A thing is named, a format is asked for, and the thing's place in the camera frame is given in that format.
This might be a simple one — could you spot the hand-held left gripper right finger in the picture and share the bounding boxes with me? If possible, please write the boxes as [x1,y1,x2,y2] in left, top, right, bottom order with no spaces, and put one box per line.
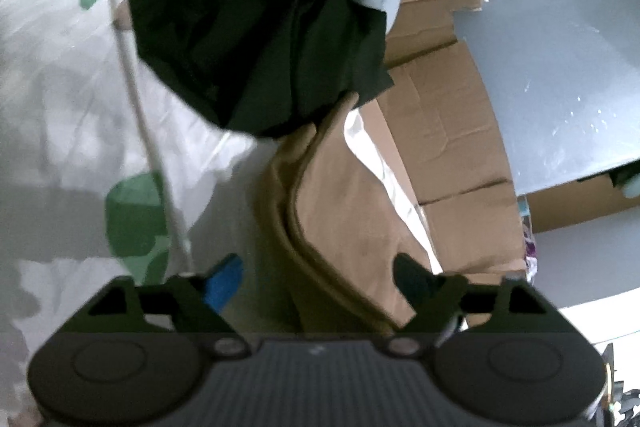
[389,253,557,356]

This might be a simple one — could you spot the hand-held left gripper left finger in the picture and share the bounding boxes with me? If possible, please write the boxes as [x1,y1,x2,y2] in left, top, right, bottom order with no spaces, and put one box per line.
[87,253,251,356]

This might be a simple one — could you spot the brown shirt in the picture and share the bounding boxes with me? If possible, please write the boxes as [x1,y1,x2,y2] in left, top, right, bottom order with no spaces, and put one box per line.
[255,92,451,338]

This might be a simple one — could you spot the black clothes pile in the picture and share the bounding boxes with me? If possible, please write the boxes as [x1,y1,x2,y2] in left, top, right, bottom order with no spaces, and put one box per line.
[127,0,396,140]

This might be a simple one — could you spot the detergent refill bag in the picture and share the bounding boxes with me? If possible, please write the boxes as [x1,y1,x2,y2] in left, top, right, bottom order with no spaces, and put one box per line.
[517,194,541,280]

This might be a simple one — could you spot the flattened cardboard sheet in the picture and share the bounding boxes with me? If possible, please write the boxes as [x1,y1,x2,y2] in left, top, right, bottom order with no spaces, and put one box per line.
[350,0,640,328]

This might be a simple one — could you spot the detergent bottle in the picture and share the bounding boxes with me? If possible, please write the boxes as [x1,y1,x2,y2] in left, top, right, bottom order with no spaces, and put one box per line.
[620,172,640,200]

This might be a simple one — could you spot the bear print blanket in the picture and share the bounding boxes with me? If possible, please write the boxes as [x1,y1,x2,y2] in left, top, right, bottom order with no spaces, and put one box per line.
[0,0,436,427]

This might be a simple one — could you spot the grey board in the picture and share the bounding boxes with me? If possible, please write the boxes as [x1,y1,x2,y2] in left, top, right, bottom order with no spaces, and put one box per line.
[452,0,640,198]

